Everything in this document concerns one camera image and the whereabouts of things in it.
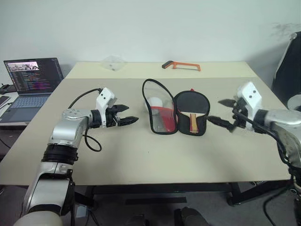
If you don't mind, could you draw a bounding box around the white table tennis ball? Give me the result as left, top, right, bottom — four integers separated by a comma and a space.
147, 96, 163, 108

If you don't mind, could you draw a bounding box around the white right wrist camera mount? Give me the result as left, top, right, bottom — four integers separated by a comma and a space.
237, 81, 262, 113

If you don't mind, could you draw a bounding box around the black paddle case clear lid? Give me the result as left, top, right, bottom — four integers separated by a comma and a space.
142, 79, 211, 137

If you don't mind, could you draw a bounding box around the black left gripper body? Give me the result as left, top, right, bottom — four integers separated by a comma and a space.
105, 105, 122, 128

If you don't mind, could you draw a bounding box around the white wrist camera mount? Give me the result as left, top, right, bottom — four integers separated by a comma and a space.
95, 87, 116, 118
237, 81, 262, 113

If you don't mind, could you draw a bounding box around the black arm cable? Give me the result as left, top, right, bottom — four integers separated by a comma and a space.
69, 88, 103, 152
234, 112, 292, 165

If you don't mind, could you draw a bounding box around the black table tennis paddle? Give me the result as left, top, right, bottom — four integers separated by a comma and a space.
176, 93, 209, 134

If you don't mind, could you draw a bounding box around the clear plastic container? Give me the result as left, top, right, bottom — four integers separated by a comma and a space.
102, 55, 127, 72

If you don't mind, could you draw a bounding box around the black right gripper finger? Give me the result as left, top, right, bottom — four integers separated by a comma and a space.
206, 115, 235, 133
218, 98, 237, 109

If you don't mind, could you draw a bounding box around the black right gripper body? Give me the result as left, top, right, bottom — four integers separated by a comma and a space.
231, 98, 248, 129

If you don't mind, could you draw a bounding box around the black metal table frame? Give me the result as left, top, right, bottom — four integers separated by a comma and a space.
74, 180, 293, 208

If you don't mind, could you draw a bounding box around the dark rounded shape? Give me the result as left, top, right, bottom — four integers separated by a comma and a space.
174, 206, 209, 226

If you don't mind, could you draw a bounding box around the open grey laptop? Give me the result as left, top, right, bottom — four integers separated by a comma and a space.
3, 57, 65, 123

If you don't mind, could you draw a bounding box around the orange hacksaw black handle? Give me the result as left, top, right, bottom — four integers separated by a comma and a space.
161, 60, 201, 72

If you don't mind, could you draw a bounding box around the small black device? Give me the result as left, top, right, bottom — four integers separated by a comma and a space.
0, 83, 15, 93

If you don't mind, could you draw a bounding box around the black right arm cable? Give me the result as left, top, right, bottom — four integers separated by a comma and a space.
234, 112, 292, 165

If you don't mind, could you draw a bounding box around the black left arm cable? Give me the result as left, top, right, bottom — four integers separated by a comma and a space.
69, 88, 103, 152

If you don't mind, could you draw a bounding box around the black office chair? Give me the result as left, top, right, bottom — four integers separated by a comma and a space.
271, 32, 301, 106

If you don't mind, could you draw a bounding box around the dark smartphone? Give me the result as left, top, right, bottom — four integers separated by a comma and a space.
0, 95, 12, 107

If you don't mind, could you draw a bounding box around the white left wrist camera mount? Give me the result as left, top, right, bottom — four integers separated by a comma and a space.
95, 87, 116, 118

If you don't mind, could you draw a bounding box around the red table tennis paddle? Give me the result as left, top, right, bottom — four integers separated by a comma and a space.
150, 105, 176, 131

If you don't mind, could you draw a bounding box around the blue grey floor box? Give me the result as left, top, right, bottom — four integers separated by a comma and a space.
76, 204, 89, 218

